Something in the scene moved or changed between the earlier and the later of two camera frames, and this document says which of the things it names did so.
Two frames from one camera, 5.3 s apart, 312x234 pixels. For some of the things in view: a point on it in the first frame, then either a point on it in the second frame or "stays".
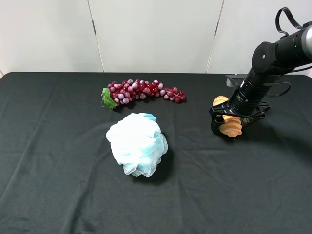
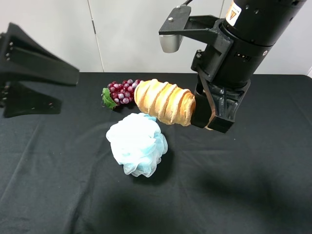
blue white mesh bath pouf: x=137 y=143 stays
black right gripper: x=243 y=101 → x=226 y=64
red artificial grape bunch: x=119 y=92 stays
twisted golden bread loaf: x=232 y=126 → x=166 y=102
